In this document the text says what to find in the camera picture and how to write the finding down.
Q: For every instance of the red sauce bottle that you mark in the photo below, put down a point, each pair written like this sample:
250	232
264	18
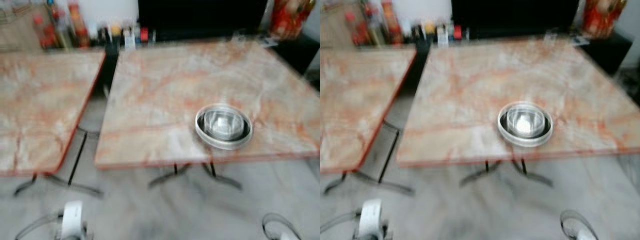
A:
44	35
356	32

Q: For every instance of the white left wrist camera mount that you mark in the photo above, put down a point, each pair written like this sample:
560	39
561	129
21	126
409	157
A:
72	217
370	216

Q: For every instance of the marble-pattern table with orange edge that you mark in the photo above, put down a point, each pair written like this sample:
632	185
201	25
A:
360	105
465	85
40	110
165	90

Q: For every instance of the small white container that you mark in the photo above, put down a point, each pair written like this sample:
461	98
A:
129	39
443	37

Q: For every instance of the tall orange sauce bottle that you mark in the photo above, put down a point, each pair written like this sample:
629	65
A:
392	25
79	27

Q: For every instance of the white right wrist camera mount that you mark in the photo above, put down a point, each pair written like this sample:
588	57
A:
289	237
586	235

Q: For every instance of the beige wicker crate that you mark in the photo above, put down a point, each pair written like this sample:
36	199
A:
332	30
17	32

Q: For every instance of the black cabinet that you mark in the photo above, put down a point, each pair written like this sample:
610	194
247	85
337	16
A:
515	17
200	17

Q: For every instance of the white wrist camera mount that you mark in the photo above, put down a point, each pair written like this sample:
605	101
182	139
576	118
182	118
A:
586	235
72	217
370	216
289	237

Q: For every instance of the greenish glass bottle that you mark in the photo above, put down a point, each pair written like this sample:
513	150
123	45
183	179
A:
61	32
372	27

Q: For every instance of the small red jar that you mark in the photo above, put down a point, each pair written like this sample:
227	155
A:
144	35
457	32

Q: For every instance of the steel bowl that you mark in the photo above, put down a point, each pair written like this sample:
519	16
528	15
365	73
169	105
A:
525	122
224	124

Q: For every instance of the yellow-lid jar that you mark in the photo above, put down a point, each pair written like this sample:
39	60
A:
430	31
116	34

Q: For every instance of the red gold patterned bag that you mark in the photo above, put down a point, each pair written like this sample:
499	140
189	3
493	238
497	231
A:
604	17
292	20

